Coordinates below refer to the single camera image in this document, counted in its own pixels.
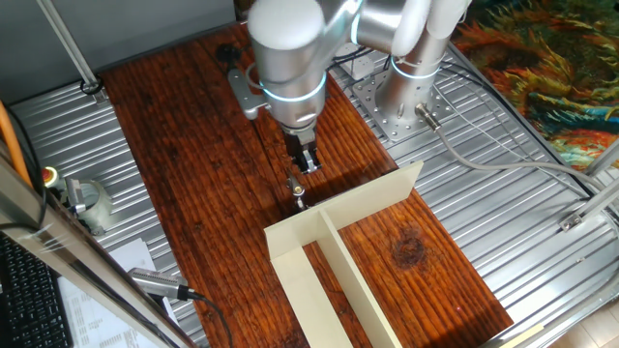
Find thick grey cable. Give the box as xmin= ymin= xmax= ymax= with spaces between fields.
xmin=414 ymin=102 xmax=605 ymax=192

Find black cable ring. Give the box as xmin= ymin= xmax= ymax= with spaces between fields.
xmin=79 ymin=75 xmax=104 ymax=96

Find colourful painted cloth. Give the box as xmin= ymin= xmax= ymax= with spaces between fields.
xmin=452 ymin=0 xmax=619 ymax=173

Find cream partition board stand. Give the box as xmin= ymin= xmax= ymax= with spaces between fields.
xmin=263 ymin=159 xmax=425 ymax=348

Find white power strip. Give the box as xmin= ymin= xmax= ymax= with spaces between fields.
xmin=333 ymin=43 xmax=376 ymax=81

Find aluminium profile strut with bracket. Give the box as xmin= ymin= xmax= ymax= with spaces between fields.
xmin=559 ymin=177 xmax=619 ymax=232

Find black camera cable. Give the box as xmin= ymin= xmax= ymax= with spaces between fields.
xmin=186 ymin=289 xmax=234 ymax=348

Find grey cylinder mount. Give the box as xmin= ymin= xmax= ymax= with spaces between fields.
xmin=62 ymin=177 xmax=116 ymax=237

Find wood grain board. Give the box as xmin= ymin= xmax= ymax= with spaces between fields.
xmin=100 ymin=21 xmax=515 ymax=348

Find black keyboard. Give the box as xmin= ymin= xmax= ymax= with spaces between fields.
xmin=0 ymin=231 xmax=74 ymax=348

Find red emergency stop button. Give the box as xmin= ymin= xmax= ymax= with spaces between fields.
xmin=41 ymin=165 xmax=67 ymax=192

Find silver camera device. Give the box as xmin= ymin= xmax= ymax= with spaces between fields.
xmin=128 ymin=267 xmax=194 ymax=302

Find orange tube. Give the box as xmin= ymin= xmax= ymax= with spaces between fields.
xmin=0 ymin=100 xmax=33 ymax=189

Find white printed paper sheets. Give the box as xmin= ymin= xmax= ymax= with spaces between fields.
xmin=57 ymin=237 xmax=180 ymax=348

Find slanted aluminium post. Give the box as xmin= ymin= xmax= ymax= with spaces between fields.
xmin=36 ymin=0 xmax=110 ymax=105

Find aluminium frame beam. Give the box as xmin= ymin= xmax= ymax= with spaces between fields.
xmin=0 ymin=139 xmax=199 ymax=348

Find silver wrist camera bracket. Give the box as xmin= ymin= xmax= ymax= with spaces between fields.
xmin=215 ymin=43 xmax=270 ymax=121

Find yellow tape strip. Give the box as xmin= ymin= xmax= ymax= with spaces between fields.
xmin=497 ymin=322 xmax=546 ymax=348

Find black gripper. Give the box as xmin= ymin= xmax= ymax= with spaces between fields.
xmin=283 ymin=130 xmax=323 ymax=175

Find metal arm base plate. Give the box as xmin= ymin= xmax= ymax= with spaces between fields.
xmin=351 ymin=70 xmax=456 ymax=143

